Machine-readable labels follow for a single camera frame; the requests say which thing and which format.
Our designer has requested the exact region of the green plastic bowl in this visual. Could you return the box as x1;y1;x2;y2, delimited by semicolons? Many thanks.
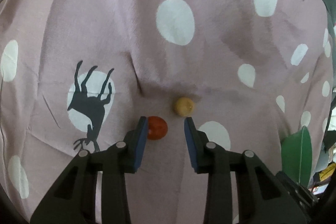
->
281;126;313;188

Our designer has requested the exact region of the pink polka-dot blanket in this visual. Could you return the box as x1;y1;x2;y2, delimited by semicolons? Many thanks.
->
0;0;335;224

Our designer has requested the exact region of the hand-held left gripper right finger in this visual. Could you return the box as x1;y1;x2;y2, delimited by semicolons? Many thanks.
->
184;117;310;224

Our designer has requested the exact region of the red tomato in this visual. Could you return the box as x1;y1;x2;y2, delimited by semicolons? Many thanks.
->
147;116;168;140

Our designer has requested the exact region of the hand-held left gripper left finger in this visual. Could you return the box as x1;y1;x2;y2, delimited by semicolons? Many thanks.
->
30;116;149;224

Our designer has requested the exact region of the pile of colourful cloths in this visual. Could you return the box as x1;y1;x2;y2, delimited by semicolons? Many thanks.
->
314;132;336;188

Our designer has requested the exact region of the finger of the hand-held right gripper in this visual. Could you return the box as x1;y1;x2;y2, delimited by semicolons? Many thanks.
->
276;172;318;211

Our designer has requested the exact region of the tan longan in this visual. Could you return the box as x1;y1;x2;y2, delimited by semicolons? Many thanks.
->
172;97;195;117

